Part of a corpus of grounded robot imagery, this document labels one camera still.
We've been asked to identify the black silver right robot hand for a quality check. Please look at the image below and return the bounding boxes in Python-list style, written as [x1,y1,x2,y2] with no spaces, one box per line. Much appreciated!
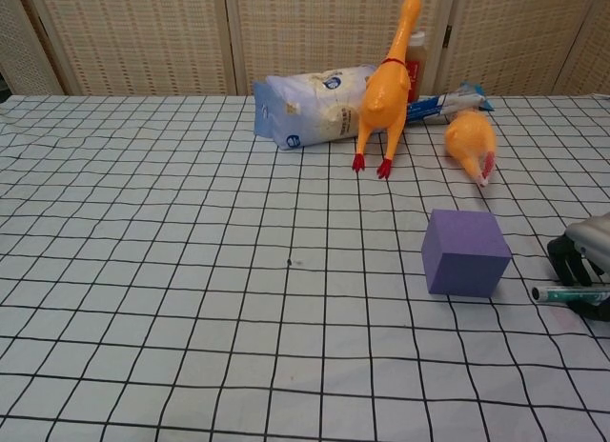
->
[546,215,610,322]

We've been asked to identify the purple foam cube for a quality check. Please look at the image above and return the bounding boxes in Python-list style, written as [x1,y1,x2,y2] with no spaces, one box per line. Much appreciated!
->
[421,209,513,299]

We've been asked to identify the yellow rubber chicken toy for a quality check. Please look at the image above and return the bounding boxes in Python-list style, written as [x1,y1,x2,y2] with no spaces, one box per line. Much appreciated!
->
[443,110,498,189]
[352,0,424,180]

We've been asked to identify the small blue packet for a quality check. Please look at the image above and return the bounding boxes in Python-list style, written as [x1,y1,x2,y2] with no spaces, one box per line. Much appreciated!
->
[459,81,496,112]

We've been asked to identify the blue white toothpaste tube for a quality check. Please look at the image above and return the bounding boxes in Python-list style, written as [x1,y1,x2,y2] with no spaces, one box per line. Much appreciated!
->
[404,90,487,127]

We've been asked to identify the brown bottle with red label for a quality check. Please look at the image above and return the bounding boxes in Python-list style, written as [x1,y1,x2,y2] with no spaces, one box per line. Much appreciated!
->
[405,30,428,103]

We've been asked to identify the blue white wet wipes pack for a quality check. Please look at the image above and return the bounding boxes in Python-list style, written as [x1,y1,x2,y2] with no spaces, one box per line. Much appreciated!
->
[252,63,377,151]

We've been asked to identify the white black checked tablecloth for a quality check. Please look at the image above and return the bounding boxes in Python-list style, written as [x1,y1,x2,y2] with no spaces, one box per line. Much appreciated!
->
[0,94,610,442]

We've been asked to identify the beige woven folding screen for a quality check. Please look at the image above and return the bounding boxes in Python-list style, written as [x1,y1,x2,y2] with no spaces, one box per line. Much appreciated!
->
[0,0,610,98]

